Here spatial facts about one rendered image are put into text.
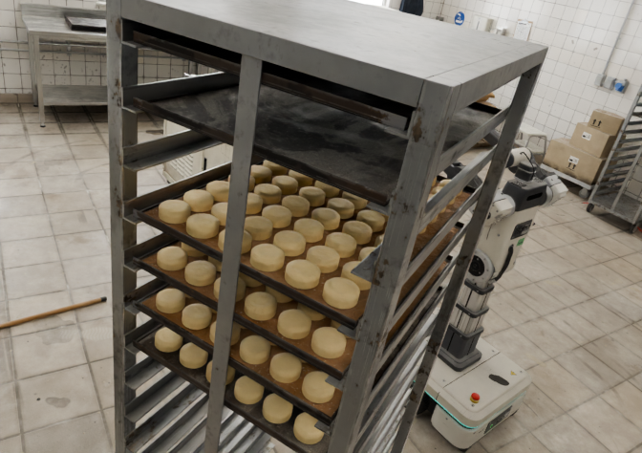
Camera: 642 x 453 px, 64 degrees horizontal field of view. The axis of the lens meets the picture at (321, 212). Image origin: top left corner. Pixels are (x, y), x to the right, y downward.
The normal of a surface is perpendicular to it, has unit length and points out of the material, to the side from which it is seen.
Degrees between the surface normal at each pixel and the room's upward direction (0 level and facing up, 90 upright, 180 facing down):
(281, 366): 0
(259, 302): 0
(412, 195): 90
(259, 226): 0
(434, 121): 90
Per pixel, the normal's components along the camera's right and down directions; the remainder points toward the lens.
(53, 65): 0.51, 0.47
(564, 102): -0.84, 0.11
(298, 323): 0.17, -0.88
